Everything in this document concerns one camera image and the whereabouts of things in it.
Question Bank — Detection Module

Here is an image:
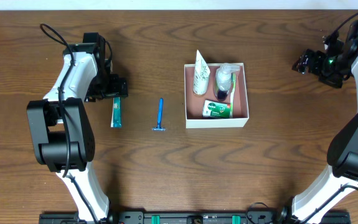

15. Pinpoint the white Pantene tube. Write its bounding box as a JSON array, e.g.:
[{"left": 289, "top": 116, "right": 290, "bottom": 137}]
[{"left": 193, "top": 50, "right": 210, "bottom": 96}]

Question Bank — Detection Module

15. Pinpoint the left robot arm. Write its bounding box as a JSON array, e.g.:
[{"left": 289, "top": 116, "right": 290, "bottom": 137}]
[{"left": 27, "top": 32, "right": 128, "bottom": 223}]

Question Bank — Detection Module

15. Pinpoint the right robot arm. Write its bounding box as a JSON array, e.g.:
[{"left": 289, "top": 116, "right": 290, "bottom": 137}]
[{"left": 276, "top": 20, "right": 358, "bottom": 223}]

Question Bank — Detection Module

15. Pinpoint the white box pink interior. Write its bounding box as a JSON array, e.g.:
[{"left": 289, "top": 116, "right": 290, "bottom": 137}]
[{"left": 184, "top": 62, "right": 250, "bottom": 129}]

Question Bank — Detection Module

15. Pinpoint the green Dettol soap bar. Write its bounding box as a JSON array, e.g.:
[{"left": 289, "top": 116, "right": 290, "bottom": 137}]
[{"left": 202, "top": 100, "right": 232, "bottom": 119}]

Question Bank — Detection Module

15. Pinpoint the green white toothbrush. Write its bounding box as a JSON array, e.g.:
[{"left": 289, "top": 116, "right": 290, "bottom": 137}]
[{"left": 230, "top": 72, "right": 237, "bottom": 119}]

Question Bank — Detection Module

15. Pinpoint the blue disposable razor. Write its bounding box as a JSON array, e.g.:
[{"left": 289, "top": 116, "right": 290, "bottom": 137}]
[{"left": 152, "top": 98, "right": 166, "bottom": 131}]

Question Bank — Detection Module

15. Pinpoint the black cable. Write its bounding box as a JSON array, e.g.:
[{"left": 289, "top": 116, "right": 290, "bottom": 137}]
[
  {"left": 299, "top": 6, "right": 358, "bottom": 224},
  {"left": 39, "top": 23, "right": 114, "bottom": 224}
]

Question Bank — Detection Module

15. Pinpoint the left black cable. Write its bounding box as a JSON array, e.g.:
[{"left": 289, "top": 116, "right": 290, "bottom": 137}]
[{"left": 39, "top": 23, "right": 114, "bottom": 224}]

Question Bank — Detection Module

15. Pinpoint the clear pump sanitizer bottle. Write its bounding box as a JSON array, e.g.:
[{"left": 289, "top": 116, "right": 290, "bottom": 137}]
[{"left": 214, "top": 63, "right": 240, "bottom": 101}]

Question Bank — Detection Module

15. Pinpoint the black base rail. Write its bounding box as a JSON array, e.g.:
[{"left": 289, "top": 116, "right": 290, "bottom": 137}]
[{"left": 39, "top": 210, "right": 351, "bottom": 224}]

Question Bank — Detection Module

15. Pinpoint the right black cable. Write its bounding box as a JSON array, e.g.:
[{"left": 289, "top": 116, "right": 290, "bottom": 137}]
[{"left": 299, "top": 6, "right": 358, "bottom": 224}]

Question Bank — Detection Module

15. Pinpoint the teal toothpaste tube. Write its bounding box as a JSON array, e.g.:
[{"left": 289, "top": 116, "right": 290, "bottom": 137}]
[{"left": 111, "top": 97, "right": 122, "bottom": 128}]

